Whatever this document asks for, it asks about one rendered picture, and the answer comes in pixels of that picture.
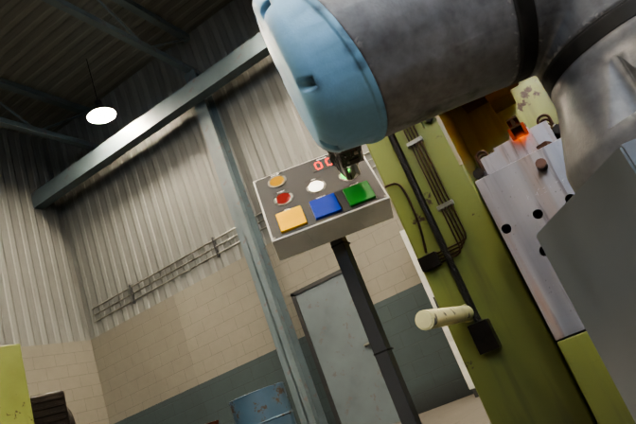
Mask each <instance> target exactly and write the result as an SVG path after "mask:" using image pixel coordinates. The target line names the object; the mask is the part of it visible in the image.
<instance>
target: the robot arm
mask: <svg viewBox="0 0 636 424"><path fill-rule="evenodd" d="M253 10H254V13H255V15H256V21H257V24H258V26H259V29H260V31H261V34H262V36H263V39H264V41H265V44H266V45H267V47H268V50H269V52H270V54H271V56H272V59H273V61H274V64H275V66H276V68H277V70H278V72H279V74H280V76H281V78H282V79H283V82H284V85H285V87H286V89H287V91H288V93H289V95H290V97H291V100H292V102H293V104H294V106H295V108H296V110H297V111H298V113H299V114H300V116H301V118H302V120H303V122H304V123H305V125H306V127H307V129H308V130H309V133H310V135H311V136H312V138H313V139H314V141H315V142H316V143H317V144H318V146H319V147H321V148H322V149H323V150H326V151H327V153H328V158H329V160H330V162H331V164H332V165H334V166H335V167H336V168H337V169H338V170H339V171H340V172H341V173H342V174H343V175H344V177H345V178H346V179H347V180H348V179H349V180H352V179H354V177H355V175H356V173H358V174H359V175H361V172H360V169H359V162H361V161H362V160H363V161H364V158H363V153H362V145H364V144H374V143H377V142H379V141H381V140H382V139H383V138H384V137H386V136H388V135H391V134H393V133H397V132H399V131H402V130H404V129H407V128H409V127H411V126H414V125H415V124H418V123H420V122H423V121H425V120H427V119H430V118H432V117H435V116H437V115H441V114H443V113H445V112H447V111H450V110H452V109H454V108H457V107H459V106H462V105H464V104H466V103H469V102H471V101H473V100H475V99H477V98H480V97H484V96H486V95H489V94H491V93H493V92H496V91H498V90H501V89H503V88H505V87H508V86H510V85H513V84H515V83H517V82H520V81H522V80H526V79H529V78H531V77H533V76H536V77H538V79H539V81H540V83H541V84H542V86H543V87H544V89H545V91H546V92H547V94H548V96H549V98H550V99H551V100H552V102H553V103H554V105H555V107H556V111H557V116H558V123H559V129H560V136H561V143H562V149H563V156H564V163H565V169H566V176H567V179H568V182H569V184H570V186H571V188H572V189H573V191H574V193H576V191H577V190H578V189H579V188H580V187H582V186H583V185H584V184H585V183H586V182H587V180H588V179H589V178H590V177H591V176H592V175H593V174H594V173H595V172H596V171H597V170H598V169H599V168H600V167H601V166H602V164H603V163H604V162H605V161H606V160H607V159H608V158H609V157H610V156H611V155H612V154H613V153H614V152H615V151H616V150H617V148H618V147H619V146H620V145H622V144H624V143H626V142H628V141H631V140H633V139H636V0H253ZM347 167H350V170H349V171H348V168H347Z"/></svg>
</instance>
